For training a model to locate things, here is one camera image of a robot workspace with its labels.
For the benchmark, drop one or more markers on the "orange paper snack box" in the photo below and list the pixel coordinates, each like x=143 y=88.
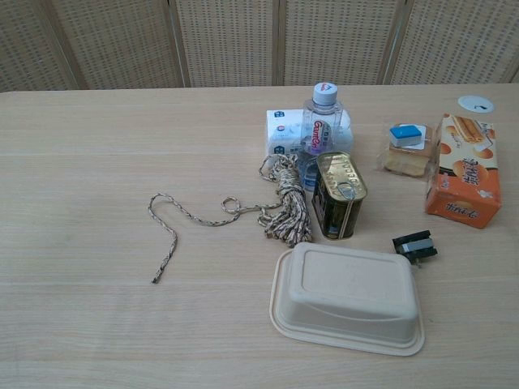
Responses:
x=466 y=174

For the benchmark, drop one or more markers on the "woven rattan folding screen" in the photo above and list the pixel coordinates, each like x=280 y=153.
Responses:
x=259 y=40

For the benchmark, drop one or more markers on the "beige pulp food container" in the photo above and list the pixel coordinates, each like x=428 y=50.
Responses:
x=344 y=296

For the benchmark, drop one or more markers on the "blue white eraser block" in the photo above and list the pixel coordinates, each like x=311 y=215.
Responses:
x=404 y=135

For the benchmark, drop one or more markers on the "gold rectangular tin can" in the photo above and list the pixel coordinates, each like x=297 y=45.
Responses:
x=340 y=194

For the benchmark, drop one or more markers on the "clear plastic water bottle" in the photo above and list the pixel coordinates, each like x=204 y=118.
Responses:
x=321 y=133

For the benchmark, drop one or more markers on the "white tissue pack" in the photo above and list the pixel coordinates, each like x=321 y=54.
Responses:
x=284 y=135

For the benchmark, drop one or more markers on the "black grey binder clip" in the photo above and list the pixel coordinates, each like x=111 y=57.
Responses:
x=417 y=248

